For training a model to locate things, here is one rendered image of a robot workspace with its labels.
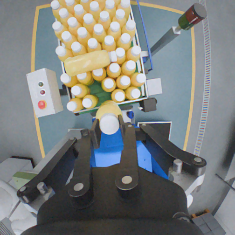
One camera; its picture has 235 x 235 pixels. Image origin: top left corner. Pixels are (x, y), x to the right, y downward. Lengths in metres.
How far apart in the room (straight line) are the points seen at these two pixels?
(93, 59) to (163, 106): 1.48
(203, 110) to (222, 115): 0.58
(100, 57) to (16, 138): 2.14
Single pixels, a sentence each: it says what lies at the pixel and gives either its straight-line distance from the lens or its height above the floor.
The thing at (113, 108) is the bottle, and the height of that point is 1.31.
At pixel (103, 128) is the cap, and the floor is 1.35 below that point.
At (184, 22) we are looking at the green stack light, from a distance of 0.54.
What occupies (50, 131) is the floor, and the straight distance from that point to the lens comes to 1.89.
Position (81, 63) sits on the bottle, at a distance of 0.42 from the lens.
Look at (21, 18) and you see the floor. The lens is 2.46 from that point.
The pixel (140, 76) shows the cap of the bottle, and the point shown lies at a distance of 0.49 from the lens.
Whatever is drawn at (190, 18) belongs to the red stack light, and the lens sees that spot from 0.51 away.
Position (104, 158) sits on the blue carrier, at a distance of 0.40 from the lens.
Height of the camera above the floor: 1.55
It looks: 77 degrees down
